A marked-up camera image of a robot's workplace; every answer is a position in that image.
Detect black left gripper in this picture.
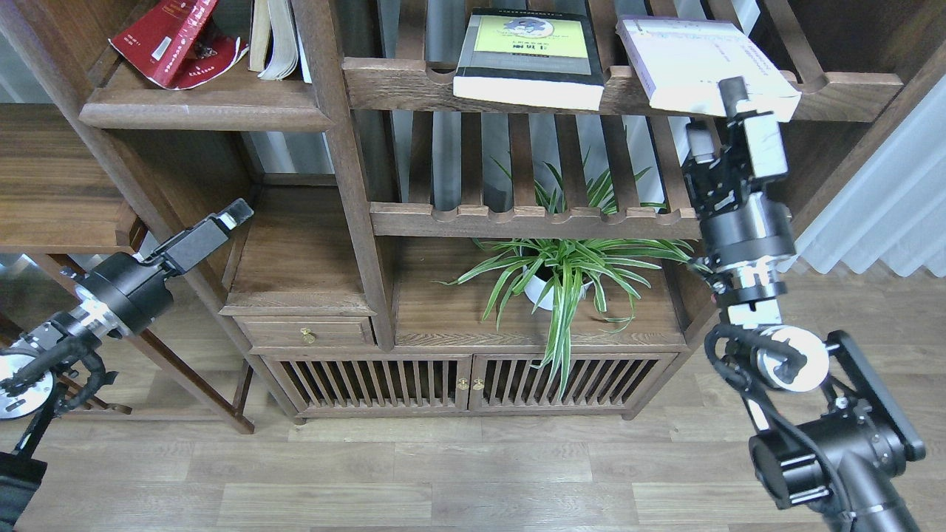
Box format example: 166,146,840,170
74,198,254,339

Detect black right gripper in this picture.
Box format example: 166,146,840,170
682,75,795,273

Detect white lavender book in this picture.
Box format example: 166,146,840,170
617,17,801,122

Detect red paperback book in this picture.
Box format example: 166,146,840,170
109,1,249,90

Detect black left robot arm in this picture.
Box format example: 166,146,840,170
2,199,253,531

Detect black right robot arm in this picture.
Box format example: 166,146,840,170
682,77,926,531

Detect upright cream books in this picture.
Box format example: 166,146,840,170
248,1,312,83

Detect dark wooden bookshelf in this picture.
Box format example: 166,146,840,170
0,0,946,434

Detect yellow and black book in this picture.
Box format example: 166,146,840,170
452,9,605,112

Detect white sheer curtain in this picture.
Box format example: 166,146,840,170
780,80,945,277

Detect green spider plant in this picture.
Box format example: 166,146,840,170
436,151,713,400

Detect white plant pot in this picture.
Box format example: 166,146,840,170
521,266,593,311

